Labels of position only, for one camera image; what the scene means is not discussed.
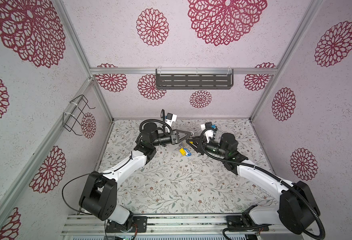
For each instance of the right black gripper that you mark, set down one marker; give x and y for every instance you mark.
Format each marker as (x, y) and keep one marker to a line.
(196, 142)

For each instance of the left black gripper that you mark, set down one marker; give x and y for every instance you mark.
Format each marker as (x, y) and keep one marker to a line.
(175, 137)

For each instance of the black wire wall rack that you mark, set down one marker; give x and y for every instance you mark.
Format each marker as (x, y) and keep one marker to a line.
(77, 116)

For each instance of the blue key tag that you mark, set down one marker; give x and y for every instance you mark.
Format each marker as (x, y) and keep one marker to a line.
(188, 153)

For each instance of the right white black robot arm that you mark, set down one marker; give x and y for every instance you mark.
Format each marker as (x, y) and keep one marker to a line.
(297, 210)

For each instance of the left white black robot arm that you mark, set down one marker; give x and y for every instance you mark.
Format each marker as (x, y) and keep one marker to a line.
(99, 196)

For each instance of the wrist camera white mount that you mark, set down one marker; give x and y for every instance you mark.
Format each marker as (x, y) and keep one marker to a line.
(170, 119)
(209, 131)

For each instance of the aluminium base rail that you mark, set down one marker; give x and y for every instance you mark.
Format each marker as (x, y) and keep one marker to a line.
(151, 225)

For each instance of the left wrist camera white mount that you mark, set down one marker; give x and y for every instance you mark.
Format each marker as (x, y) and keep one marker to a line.
(170, 119)

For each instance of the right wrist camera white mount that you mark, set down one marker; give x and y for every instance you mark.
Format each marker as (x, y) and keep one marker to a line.
(209, 131)

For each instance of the yellow key tag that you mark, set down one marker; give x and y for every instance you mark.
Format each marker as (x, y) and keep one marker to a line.
(182, 151)

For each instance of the black slotted wall shelf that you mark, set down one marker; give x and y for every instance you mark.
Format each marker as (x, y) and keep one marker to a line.
(174, 81)

